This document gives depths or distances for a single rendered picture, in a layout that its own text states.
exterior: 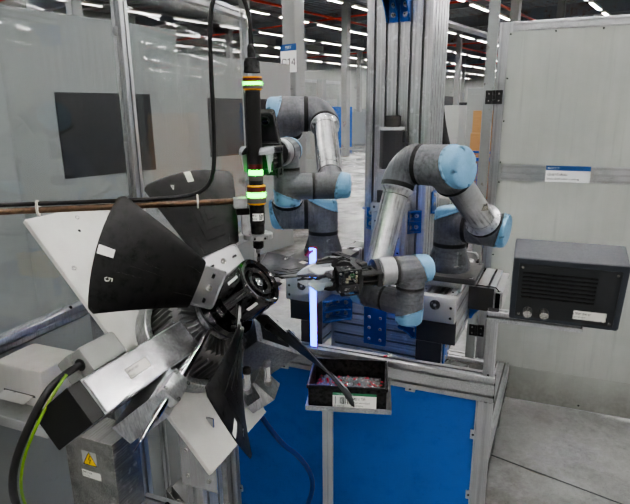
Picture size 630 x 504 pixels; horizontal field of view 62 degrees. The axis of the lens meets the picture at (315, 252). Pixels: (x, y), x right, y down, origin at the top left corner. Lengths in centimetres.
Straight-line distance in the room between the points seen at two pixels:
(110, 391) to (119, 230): 29
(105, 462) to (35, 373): 29
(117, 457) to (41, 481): 55
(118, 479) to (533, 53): 247
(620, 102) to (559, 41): 40
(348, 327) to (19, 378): 113
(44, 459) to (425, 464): 117
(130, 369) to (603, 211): 240
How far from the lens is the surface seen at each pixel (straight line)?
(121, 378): 105
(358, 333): 207
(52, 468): 194
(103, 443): 140
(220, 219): 128
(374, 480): 189
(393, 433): 177
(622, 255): 148
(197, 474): 140
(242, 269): 115
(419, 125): 206
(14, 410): 159
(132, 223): 106
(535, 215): 292
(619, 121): 290
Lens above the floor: 159
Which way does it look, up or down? 15 degrees down
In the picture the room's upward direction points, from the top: 1 degrees counter-clockwise
